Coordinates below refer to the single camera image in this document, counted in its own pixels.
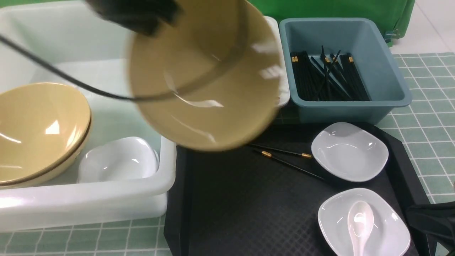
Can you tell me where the black chopstick gold band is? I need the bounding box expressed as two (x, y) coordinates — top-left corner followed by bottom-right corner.
(253, 149), (325, 181)
(248, 144), (313, 159)

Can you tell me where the yellow noodle bowl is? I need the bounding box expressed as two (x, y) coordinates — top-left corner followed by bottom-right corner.
(128, 0), (283, 151)

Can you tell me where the white square dish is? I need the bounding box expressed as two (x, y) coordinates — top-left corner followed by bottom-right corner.
(317, 188), (411, 256)
(311, 122), (389, 182)

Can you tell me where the white soup spoon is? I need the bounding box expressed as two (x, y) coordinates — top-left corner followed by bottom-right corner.
(347, 201), (374, 256)

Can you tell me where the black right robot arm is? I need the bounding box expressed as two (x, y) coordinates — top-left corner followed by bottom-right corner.
(405, 202), (455, 251)

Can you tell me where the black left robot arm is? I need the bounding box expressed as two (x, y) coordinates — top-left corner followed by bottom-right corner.
(86, 0), (180, 36)

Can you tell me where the yellow bowl bottom stacked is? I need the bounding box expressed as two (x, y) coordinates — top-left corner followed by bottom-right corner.
(0, 118), (93, 190)

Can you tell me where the yellow bowl stacked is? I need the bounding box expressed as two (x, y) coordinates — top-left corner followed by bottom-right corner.
(0, 118), (93, 190)
(0, 82), (92, 185)

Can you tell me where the yellow bowl top stacked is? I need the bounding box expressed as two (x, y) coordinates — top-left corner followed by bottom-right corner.
(0, 82), (92, 185)

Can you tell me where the black serving tray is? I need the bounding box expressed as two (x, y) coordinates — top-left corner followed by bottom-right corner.
(164, 123), (429, 256)

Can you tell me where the white dish in tub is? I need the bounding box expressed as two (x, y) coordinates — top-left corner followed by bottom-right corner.
(78, 137), (159, 183)

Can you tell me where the black chopsticks pile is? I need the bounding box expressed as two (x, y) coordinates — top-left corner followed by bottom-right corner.
(290, 46), (371, 102)

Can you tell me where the white spoon bin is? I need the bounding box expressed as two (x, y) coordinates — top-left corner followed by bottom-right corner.
(263, 16), (290, 108)

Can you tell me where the blue chopstick bin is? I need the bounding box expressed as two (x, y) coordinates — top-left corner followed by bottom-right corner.
(279, 17), (412, 125)

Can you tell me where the large white plastic tub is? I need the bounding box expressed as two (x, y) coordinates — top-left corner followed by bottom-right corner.
(1, 1), (177, 232)

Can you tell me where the green checkered tablecloth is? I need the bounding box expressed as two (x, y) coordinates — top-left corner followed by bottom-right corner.
(1, 52), (454, 256)

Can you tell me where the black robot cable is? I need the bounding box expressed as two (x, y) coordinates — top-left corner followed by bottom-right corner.
(0, 0), (249, 102)

